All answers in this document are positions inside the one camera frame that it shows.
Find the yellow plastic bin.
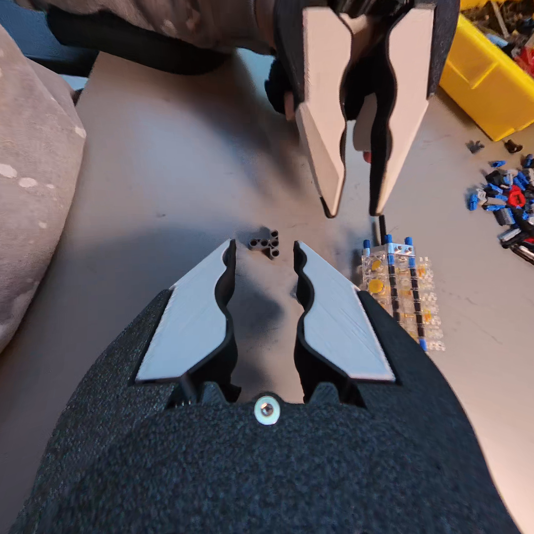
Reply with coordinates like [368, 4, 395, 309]
[438, 0, 534, 142]

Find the pile of mixed brick parts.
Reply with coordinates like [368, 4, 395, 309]
[465, 153, 534, 266]

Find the pile of black red parts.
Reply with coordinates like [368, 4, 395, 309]
[484, 0, 534, 76]

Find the person's left hand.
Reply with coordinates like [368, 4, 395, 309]
[351, 113, 376, 165]

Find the small grey angled beam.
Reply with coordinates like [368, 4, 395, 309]
[248, 231, 282, 258]

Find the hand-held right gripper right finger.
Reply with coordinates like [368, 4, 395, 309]
[292, 241, 397, 401]

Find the transparent brick engine model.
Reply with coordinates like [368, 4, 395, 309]
[359, 216, 447, 353]

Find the person's left forearm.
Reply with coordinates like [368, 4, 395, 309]
[13, 0, 280, 52]

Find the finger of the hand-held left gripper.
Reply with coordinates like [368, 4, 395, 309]
[367, 3, 437, 217]
[295, 7, 364, 219]

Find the black chair part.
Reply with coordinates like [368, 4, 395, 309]
[46, 7, 238, 77]

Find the grey desk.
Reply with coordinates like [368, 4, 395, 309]
[0, 46, 534, 534]

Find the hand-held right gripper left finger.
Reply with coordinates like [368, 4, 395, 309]
[135, 241, 243, 401]

